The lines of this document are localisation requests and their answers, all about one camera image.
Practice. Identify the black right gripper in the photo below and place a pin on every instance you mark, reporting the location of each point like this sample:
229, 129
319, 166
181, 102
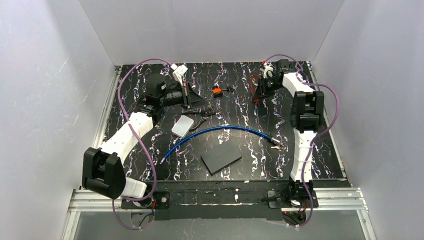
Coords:
265, 84

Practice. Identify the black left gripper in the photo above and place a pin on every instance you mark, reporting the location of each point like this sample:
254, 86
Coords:
188, 96

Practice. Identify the orange black padlock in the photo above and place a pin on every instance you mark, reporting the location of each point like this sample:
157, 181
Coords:
217, 92

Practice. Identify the black padlock keys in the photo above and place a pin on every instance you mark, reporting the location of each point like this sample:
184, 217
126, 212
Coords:
228, 89

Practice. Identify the blue cable lock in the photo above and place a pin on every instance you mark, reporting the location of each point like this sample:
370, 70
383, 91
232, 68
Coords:
225, 129

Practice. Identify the red cable lock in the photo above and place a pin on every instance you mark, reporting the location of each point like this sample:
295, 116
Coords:
255, 80

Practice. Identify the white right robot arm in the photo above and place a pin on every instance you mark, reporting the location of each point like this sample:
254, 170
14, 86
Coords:
306, 117

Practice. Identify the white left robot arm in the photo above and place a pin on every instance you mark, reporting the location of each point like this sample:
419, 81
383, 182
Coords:
103, 171

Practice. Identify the black grey pliers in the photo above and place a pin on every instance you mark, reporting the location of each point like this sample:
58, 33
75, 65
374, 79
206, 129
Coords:
205, 114

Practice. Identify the white rectangular box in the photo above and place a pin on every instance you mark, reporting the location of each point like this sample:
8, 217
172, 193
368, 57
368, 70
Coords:
182, 126

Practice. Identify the black flat box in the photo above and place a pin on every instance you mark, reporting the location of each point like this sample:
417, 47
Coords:
221, 156

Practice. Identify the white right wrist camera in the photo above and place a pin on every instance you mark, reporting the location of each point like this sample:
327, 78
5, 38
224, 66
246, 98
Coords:
267, 70

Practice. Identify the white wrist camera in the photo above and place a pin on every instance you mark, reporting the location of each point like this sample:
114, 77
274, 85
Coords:
267, 70
178, 72

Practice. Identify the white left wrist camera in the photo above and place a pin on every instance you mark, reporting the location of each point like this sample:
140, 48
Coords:
178, 72

